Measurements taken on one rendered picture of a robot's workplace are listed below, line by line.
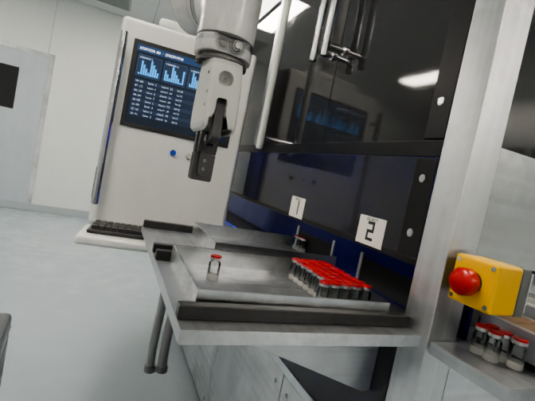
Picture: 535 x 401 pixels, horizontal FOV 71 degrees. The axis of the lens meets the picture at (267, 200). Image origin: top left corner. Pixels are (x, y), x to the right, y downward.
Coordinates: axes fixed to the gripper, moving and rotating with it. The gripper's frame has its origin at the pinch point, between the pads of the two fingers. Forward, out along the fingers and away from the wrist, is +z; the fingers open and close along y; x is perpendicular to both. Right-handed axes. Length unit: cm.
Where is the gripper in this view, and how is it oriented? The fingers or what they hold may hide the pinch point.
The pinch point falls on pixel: (201, 166)
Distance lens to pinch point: 56.7
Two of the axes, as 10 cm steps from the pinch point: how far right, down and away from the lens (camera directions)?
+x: -9.0, -1.6, -3.9
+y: -3.8, -1.3, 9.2
